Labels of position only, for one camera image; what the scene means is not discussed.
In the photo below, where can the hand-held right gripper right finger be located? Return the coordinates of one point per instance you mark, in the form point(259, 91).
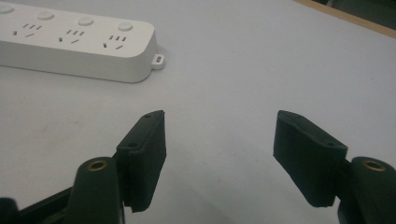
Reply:
point(311, 161)

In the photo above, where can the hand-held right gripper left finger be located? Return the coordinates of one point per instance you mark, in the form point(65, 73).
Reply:
point(141, 161)

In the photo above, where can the white power strip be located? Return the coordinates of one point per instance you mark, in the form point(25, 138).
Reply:
point(77, 40)

